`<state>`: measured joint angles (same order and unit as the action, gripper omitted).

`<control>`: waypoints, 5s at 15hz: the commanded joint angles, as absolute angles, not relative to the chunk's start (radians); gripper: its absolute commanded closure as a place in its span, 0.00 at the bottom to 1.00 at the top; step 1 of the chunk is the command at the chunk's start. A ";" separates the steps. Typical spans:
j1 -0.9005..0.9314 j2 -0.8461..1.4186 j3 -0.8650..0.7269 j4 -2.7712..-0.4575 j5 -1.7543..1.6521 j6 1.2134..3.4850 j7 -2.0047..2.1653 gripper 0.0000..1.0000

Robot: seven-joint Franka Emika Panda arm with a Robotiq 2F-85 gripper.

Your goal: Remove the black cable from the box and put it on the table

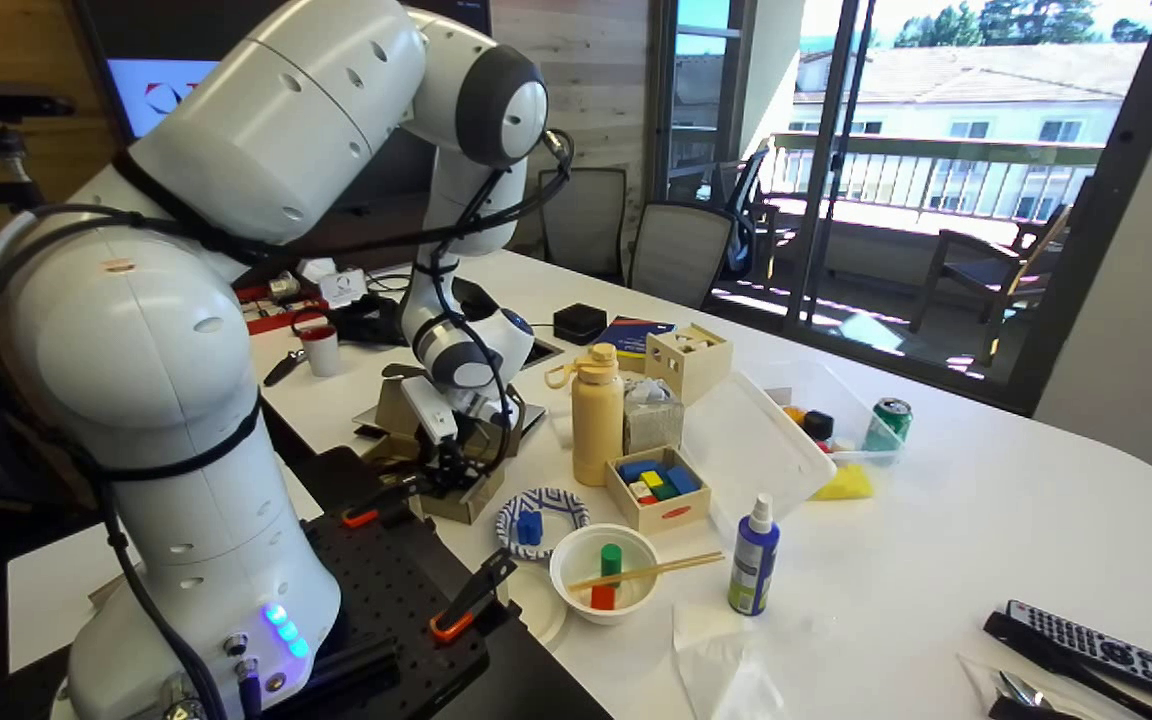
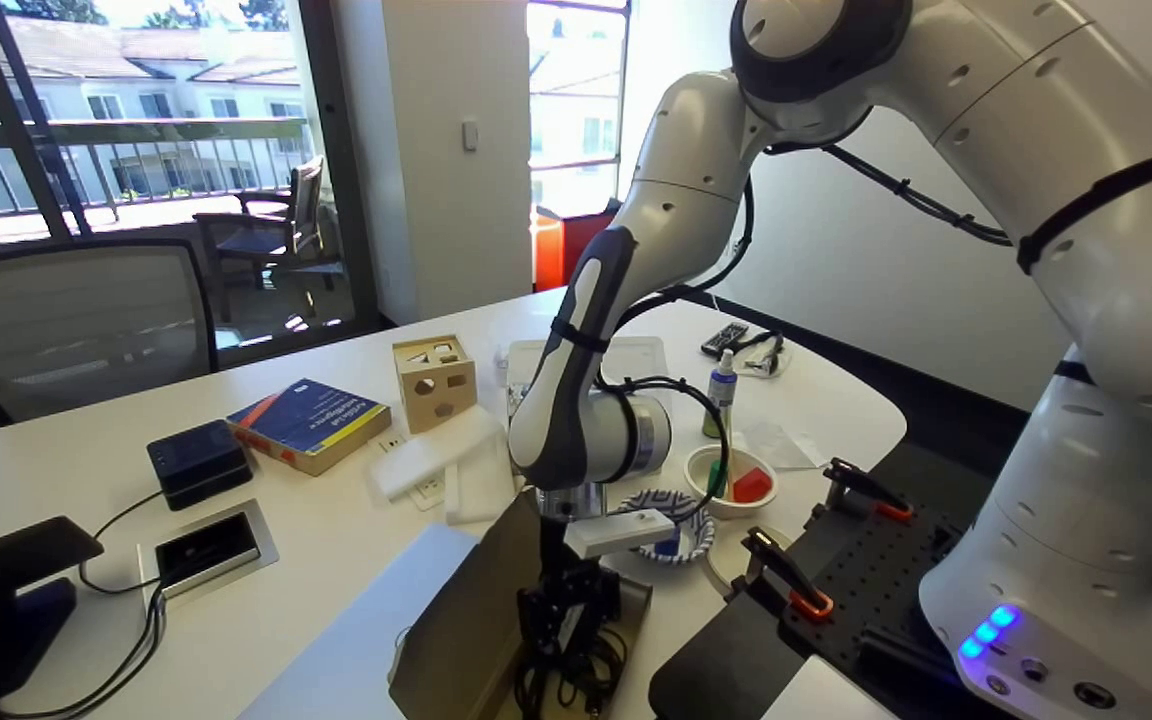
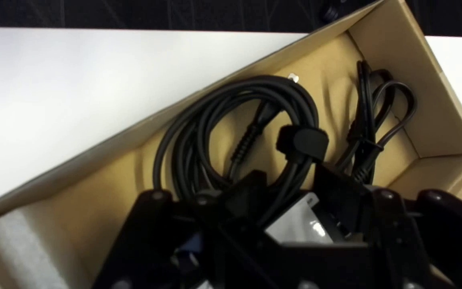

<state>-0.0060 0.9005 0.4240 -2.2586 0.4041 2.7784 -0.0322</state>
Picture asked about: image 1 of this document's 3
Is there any wooden box of coloured blocks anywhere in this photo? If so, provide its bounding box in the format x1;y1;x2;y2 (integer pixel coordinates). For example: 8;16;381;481
605;443;717;537

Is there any blue spray bottle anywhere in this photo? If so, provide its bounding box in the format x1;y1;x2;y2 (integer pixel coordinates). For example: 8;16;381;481
724;491;786;622

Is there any white cup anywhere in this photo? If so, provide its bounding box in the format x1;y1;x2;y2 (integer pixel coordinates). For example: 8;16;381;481
287;311;349;382

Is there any tan yellow water bottle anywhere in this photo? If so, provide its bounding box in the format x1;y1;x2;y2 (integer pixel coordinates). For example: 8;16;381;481
569;340;627;491

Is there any blue yellow textbook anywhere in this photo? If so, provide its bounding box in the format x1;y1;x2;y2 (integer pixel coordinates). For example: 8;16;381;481
602;311;676;362

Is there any outdoor patio chair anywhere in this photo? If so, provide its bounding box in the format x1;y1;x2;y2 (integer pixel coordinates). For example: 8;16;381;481
906;201;1077;371

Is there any black camera on stand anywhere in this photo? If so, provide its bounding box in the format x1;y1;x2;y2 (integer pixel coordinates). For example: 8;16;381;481
0;81;82;211

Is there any wooden shape sorter box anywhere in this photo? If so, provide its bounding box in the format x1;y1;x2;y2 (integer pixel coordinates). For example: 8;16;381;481
639;320;737;409

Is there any open brown cardboard box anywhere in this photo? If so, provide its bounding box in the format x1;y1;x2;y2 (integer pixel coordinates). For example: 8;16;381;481
359;367;549;528

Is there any wooden stick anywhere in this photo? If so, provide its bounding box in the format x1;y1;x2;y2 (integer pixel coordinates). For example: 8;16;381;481
564;547;729;601

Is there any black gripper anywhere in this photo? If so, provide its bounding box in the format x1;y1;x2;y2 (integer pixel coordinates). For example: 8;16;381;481
421;390;516;496

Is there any green drink can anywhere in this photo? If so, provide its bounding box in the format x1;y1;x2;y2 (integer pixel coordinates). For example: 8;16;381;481
860;391;918;460

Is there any clear plastic container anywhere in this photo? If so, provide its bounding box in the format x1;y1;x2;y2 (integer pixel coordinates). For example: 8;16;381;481
619;371;688;460

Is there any black pouch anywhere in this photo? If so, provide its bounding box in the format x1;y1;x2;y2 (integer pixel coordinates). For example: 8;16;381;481
327;289;410;357

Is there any clear plastic bag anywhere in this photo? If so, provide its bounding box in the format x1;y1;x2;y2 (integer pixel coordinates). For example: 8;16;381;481
663;604;797;720

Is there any clear plastic bin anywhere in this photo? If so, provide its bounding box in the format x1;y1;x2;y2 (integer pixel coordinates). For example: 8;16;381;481
682;367;906;528

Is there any black marker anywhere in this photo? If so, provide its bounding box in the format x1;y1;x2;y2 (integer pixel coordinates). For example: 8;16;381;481
262;345;313;391

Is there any blue white patterned plate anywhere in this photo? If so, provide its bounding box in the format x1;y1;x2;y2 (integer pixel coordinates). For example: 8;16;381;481
493;484;592;566

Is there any white bowl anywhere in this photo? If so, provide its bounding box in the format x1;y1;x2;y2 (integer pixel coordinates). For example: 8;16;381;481
546;521;663;630

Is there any black smartphone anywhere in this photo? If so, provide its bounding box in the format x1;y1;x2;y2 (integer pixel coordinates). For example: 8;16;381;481
516;333;564;371

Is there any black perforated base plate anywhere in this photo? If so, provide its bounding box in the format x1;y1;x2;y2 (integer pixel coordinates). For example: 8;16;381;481
253;443;617;720

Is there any large wall monitor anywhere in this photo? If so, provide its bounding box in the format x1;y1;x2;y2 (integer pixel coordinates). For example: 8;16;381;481
74;0;500;235

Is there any small black box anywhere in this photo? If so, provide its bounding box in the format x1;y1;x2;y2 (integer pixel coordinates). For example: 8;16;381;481
549;301;612;347

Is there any black cable with adapter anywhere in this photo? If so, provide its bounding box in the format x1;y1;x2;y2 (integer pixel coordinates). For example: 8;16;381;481
412;466;480;515

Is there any red tray box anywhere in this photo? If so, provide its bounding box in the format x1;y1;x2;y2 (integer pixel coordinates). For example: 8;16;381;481
227;273;335;340

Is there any black orange clamp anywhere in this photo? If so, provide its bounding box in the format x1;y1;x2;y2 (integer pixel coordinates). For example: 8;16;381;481
425;546;523;648
341;477;427;537

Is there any white charger block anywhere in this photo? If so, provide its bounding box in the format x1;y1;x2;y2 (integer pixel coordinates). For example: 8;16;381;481
295;251;375;315

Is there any yellow sponge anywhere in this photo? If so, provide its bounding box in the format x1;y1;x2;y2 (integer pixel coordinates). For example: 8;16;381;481
807;460;880;508

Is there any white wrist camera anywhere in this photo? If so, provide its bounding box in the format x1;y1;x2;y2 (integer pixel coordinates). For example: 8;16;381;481
397;371;466;448

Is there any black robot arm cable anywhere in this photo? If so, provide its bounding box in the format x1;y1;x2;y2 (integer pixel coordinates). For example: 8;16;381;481
0;125;575;720

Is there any thin grey cable loop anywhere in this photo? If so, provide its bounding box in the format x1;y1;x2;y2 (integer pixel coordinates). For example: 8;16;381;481
367;267;421;301

